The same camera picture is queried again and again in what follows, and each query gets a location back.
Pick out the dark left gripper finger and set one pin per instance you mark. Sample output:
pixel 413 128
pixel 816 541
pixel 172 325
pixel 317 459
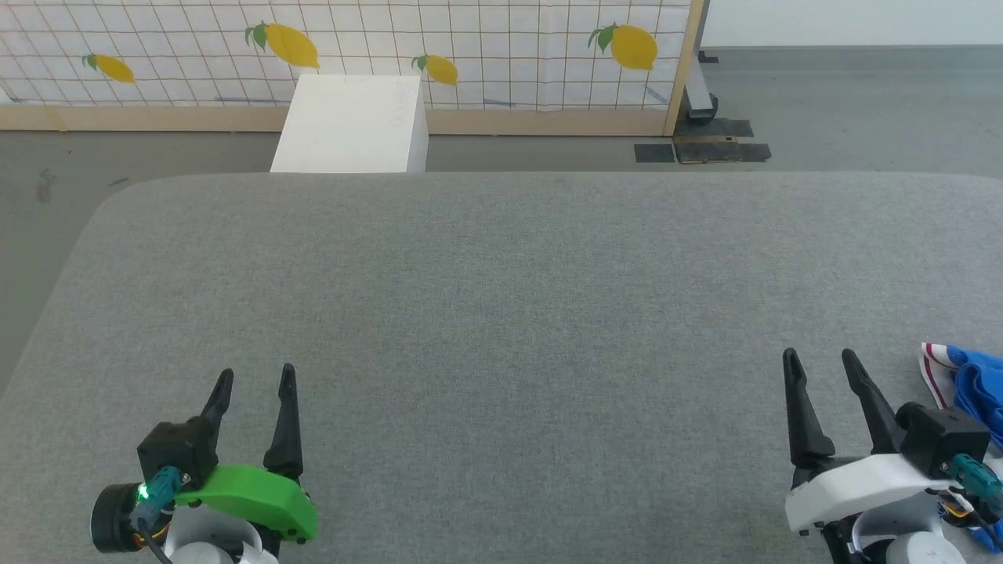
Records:
pixel 286 439
pixel 219 399

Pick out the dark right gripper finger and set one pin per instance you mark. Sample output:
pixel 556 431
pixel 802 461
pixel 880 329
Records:
pixel 874 407
pixel 803 423

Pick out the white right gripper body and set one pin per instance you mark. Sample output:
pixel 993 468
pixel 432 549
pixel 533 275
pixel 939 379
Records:
pixel 854 489

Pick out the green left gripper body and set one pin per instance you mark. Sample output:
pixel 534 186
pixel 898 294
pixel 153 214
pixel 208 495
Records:
pixel 258 493

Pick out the blue garment with striped trim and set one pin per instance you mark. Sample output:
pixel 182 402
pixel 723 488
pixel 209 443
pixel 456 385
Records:
pixel 979 384

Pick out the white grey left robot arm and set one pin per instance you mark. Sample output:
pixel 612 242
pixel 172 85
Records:
pixel 211 544

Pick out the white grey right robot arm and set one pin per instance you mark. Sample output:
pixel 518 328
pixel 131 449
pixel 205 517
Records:
pixel 909 544

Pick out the brown floor board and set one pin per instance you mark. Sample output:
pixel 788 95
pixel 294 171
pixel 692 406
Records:
pixel 709 150

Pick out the white box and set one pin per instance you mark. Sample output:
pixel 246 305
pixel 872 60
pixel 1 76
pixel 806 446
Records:
pixel 349 125

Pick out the black floor mat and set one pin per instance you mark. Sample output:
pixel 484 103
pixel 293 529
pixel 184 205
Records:
pixel 717 128

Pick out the black floor tape patch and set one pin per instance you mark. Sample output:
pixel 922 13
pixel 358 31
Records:
pixel 654 153

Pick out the grey metal partition foot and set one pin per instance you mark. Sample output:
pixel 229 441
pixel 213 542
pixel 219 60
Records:
pixel 699 98

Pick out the lemon-print grid partition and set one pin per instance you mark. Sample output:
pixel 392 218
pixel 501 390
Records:
pixel 353 39

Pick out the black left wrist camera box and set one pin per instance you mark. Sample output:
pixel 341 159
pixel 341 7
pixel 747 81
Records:
pixel 180 450

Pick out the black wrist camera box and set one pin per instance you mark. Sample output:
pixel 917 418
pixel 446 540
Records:
pixel 180 450
pixel 944 435

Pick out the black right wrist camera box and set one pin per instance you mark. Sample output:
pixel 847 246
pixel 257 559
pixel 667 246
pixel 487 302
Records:
pixel 944 435

